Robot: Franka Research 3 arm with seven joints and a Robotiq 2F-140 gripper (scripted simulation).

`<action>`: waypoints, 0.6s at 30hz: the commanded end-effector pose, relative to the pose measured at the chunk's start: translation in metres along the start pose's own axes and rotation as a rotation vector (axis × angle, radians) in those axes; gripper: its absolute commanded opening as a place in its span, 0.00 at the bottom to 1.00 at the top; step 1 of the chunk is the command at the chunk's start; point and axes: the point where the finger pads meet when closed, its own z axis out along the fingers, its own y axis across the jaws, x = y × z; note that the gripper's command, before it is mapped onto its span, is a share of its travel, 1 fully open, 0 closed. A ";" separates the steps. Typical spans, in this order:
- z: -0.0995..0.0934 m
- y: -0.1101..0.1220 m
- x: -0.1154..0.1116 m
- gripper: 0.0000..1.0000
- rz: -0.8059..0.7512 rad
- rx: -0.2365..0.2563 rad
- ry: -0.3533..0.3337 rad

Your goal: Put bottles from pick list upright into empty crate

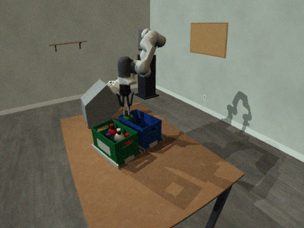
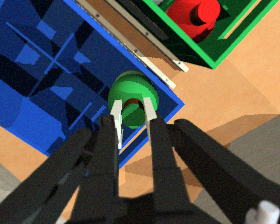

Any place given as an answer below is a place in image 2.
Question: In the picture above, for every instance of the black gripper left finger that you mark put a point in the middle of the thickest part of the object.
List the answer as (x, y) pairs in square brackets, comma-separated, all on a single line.
[(44, 194)]

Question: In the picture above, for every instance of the blue crate with dividers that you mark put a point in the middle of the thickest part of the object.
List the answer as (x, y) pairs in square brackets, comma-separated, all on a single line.
[(43, 119)]

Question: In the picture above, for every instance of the green crate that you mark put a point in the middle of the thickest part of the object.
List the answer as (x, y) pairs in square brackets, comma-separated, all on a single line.
[(154, 19)]

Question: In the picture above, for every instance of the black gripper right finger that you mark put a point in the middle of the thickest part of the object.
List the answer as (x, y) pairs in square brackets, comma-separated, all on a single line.
[(243, 194)]

